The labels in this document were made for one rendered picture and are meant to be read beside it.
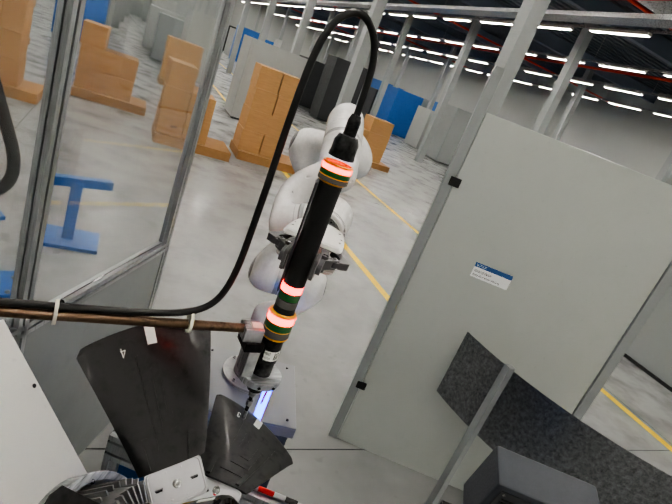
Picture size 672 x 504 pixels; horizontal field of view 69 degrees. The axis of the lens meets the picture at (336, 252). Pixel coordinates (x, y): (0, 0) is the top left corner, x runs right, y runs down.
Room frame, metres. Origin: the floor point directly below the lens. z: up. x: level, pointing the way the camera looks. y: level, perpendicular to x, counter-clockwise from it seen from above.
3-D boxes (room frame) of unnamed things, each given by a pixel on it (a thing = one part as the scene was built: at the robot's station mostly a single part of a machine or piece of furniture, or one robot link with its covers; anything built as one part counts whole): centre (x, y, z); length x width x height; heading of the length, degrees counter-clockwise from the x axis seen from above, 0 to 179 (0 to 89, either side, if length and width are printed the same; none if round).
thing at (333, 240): (0.78, 0.04, 1.66); 0.11 x 0.10 x 0.07; 178
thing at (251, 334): (0.67, 0.05, 1.50); 0.09 x 0.07 x 0.10; 123
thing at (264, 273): (1.35, 0.14, 1.52); 0.16 x 0.12 x 0.50; 100
